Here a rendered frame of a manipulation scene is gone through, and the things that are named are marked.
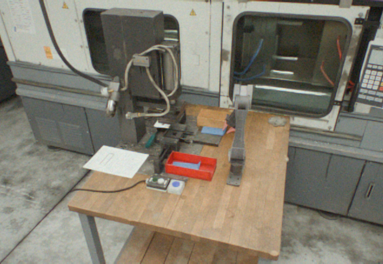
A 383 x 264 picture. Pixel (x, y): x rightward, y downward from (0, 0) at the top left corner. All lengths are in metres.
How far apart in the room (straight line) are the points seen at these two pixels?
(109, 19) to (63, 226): 1.75
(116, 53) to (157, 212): 0.81
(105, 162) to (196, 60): 0.98
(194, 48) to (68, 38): 1.07
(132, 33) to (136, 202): 0.81
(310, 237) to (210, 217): 1.35
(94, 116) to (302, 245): 2.01
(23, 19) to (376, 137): 2.77
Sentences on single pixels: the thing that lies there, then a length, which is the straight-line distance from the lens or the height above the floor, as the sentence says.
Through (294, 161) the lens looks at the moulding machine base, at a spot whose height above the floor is 0.50.
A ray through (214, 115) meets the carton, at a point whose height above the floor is 0.93.
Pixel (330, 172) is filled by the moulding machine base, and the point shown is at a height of 0.47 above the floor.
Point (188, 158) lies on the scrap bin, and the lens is 1.76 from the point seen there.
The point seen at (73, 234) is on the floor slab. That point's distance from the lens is 2.76.
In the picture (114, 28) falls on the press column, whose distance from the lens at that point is 1.67.
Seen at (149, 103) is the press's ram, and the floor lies 1.18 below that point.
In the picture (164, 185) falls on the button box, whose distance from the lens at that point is 1.60.
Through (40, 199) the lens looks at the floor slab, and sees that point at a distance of 3.15.
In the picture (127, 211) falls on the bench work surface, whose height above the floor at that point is 0.90.
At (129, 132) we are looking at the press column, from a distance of 1.92.
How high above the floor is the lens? 2.02
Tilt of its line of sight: 33 degrees down
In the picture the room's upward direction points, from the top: 1 degrees counter-clockwise
